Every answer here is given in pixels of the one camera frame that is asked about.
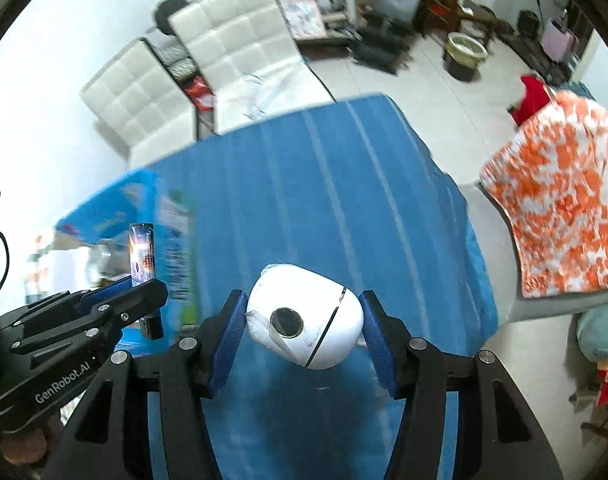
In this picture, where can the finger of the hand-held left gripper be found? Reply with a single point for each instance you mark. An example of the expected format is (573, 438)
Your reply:
(106, 290)
(134, 305)

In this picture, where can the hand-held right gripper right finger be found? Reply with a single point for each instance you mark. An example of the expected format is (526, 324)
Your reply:
(378, 345)

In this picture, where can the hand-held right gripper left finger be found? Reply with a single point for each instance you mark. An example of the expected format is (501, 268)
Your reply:
(229, 345)

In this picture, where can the small printed bottle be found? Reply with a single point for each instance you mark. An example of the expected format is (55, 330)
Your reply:
(142, 255)

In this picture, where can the blue cardboard box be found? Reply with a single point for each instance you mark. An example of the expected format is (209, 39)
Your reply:
(174, 240)

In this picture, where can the white egg-shaped device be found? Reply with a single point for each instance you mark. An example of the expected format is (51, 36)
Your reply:
(309, 310)

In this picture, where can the person's left hand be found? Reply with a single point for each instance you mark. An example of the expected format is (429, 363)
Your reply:
(26, 447)

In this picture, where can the orange green plaid cloth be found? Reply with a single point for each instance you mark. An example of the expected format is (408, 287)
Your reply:
(39, 260)

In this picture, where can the blue striped tablecloth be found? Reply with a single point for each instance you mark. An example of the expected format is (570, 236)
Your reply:
(334, 185)

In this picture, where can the white padded chair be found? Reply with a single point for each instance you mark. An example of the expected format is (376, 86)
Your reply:
(234, 30)
(134, 95)

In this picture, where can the red bag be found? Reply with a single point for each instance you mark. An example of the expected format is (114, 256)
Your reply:
(199, 91)

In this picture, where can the teal cloth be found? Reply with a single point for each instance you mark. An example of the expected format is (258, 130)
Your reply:
(601, 330)

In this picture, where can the orange floral cloth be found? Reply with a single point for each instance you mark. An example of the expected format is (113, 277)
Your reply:
(558, 195)

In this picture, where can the red cloth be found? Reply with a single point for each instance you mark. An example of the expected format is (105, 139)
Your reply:
(531, 100)

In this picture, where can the round waste bin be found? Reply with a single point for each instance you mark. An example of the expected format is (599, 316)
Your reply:
(463, 60)

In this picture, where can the colourful printed sheet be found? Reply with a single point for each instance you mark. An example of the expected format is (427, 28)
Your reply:
(304, 15)

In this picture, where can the pink suitcase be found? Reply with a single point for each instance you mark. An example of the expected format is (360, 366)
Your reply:
(558, 40)

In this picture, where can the black container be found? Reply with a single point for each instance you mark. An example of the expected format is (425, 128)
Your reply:
(528, 22)

